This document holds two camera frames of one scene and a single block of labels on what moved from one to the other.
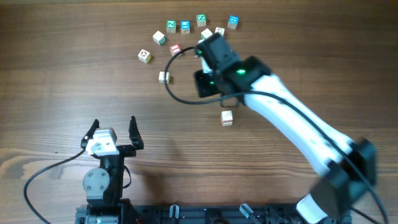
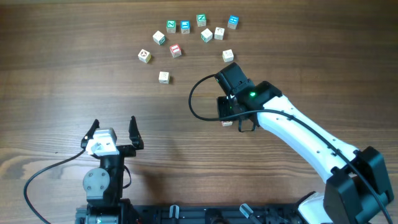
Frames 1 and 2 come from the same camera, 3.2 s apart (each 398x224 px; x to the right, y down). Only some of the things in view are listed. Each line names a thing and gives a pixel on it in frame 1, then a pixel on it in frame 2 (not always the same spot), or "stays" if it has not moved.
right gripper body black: x=218 y=79 -> x=236 y=118
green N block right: x=201 y=20 stays
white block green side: x=159 y=38 stays
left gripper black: x=129 y=151 stays
